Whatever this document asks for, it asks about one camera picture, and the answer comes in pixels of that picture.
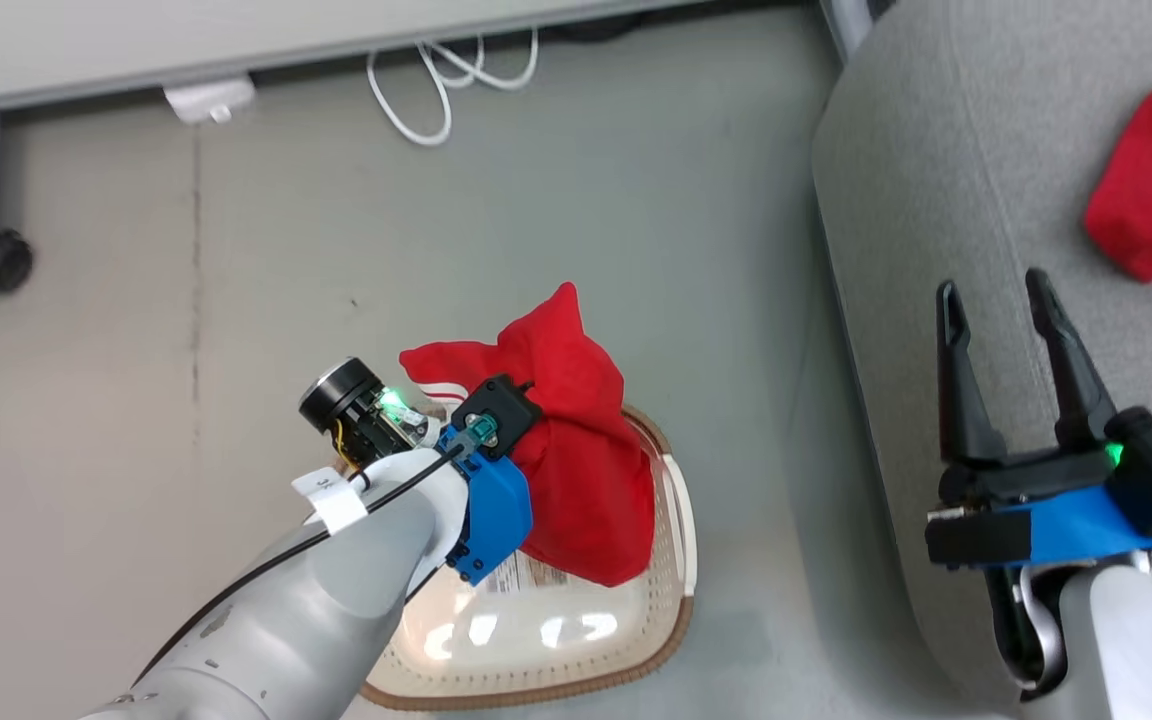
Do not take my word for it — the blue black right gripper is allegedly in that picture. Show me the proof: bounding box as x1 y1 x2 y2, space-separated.
924 267 1152 572

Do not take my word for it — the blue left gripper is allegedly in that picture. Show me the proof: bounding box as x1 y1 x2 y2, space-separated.
445 425 535 587

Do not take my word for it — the red white-striped garment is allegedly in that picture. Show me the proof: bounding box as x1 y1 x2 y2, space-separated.
398 282 658 589

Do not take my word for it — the grey fabric sofa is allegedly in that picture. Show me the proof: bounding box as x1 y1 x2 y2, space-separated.
812 0 1152 720

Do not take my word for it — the white basket label sticker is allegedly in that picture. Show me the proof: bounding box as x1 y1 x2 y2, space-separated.
479 550 579 593

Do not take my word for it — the white laundry basket brown rim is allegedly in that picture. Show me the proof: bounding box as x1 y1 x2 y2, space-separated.
334 398 700 712

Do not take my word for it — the white power adapter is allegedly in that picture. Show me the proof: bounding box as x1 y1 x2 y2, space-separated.
162 77 258 126

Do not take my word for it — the black caster wheel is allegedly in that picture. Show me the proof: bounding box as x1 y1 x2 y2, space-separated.
0 229 35 294

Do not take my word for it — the white cable label tag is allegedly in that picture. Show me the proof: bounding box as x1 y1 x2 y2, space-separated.
292 467 370 536

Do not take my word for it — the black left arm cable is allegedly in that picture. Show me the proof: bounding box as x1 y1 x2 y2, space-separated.
131 445 467 696

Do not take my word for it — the white looped cable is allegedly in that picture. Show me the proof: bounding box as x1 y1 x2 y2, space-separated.
367 27 541 149

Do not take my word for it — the white partition panel grey frame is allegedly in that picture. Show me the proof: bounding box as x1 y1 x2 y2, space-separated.
0 0 702 110

